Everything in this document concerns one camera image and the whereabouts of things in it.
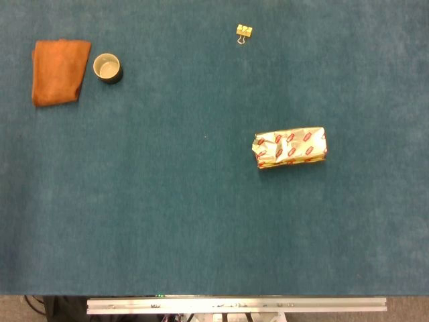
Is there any gold foil snack package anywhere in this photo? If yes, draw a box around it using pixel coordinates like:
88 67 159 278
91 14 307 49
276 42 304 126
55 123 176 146
251 126 328 170

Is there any aluminium profile rail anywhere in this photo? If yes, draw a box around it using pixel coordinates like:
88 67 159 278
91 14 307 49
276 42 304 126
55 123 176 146
86 297 387 315

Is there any small dark ceramic cup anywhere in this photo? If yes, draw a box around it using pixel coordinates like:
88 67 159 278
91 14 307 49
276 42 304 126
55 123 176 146
93 52 124 85

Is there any orange folded cloth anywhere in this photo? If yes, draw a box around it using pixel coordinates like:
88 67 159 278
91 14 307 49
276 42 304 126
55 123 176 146
31 38 93 108

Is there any gold binder clip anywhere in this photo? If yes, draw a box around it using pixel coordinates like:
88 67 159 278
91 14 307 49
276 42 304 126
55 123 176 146
236 23 253 45

